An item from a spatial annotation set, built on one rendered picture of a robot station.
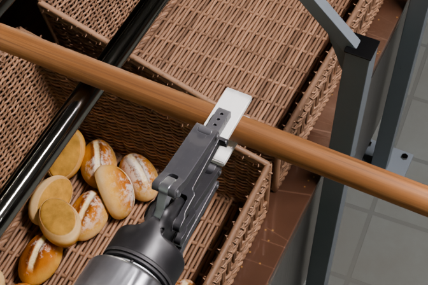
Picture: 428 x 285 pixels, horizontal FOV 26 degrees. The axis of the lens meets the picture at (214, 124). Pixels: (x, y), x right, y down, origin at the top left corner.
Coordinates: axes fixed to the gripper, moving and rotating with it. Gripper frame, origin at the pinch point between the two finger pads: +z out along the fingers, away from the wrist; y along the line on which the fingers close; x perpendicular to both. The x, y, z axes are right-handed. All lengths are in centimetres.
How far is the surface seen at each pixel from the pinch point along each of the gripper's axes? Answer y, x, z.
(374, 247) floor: 119, 11, 65
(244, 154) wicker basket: 46, -9, 27
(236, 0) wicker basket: 60, -32, 73
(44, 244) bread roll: 55, -34, 2
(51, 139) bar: 2.2, -17.0, -8.5
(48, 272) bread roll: 58, -32, -1
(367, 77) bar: 29.6, 6.1, 38.4
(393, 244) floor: 119, 15, 67
